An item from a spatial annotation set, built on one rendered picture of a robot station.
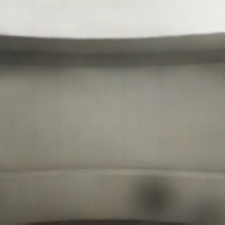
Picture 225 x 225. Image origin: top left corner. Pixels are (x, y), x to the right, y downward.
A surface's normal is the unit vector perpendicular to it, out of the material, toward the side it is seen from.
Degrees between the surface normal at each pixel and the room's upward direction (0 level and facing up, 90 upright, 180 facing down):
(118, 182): 90
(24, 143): 90
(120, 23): 90
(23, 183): 90
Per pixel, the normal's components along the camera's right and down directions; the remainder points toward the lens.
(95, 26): 0.03, 0.00
